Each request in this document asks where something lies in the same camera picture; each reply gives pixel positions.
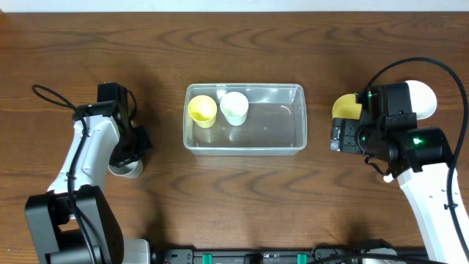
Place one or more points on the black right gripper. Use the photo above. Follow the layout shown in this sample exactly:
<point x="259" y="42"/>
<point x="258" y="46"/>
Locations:
<point x="346" y="130"/>

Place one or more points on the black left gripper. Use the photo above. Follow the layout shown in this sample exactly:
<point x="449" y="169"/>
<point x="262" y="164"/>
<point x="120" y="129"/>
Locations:
<point x="145" y="143"/>

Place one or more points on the grey plastic cup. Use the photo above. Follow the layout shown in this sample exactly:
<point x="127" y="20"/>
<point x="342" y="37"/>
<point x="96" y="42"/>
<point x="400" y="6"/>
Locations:
<point x="131" y="170"/>

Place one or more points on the yellow plastic cup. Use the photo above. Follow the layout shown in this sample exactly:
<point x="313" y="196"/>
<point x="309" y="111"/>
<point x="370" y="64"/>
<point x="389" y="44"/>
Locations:
<point x="203" y="111"/>

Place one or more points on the white plastic cup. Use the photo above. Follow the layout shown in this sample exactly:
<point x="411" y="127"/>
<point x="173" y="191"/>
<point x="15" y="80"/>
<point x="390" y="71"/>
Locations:
<point x="234" y="106"/>

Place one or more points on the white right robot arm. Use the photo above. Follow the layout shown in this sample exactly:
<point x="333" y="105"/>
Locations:
<point x="420" y="160"/>

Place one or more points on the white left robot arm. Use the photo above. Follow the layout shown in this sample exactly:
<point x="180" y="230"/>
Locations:
<point x="72" y="221"/>

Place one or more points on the clear plastic container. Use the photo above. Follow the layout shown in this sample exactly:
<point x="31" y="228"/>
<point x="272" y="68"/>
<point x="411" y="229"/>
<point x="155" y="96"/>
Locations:
<point x="276" y="121"/>

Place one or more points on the yellow cup right side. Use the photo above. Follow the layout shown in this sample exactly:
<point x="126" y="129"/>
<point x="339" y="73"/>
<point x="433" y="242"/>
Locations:
<point x="346" y="107"/>

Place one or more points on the white cup right side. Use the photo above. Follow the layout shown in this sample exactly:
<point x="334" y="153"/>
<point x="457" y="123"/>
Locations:
<point x="423" y="99"/>

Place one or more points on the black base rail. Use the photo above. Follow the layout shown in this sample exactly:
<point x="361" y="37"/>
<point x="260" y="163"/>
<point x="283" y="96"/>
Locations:
<point x="191" y="255"/>

